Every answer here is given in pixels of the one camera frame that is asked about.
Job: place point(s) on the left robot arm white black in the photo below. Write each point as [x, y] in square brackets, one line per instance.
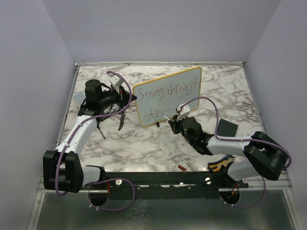
[62, 169]

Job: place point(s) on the grey white small device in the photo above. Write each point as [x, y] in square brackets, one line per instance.
[79, 97]

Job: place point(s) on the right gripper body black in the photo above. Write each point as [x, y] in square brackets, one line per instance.
[181, 126]

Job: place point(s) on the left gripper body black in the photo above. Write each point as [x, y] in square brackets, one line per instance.
[110, 98]

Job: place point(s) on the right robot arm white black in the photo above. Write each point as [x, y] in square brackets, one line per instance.
[262, 156]

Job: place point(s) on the black flat box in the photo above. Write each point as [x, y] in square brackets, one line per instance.
[226, 128]

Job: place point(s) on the black pruning shears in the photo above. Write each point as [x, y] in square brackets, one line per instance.
[122, 118]

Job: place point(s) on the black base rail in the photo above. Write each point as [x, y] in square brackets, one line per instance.
[163, 185]

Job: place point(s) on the yellow framed whiteboard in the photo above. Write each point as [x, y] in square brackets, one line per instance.
[159, 98]

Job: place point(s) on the yellow black utility knife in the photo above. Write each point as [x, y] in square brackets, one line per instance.
[220, 164]

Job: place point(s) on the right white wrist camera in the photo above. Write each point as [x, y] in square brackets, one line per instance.
[183, 111]

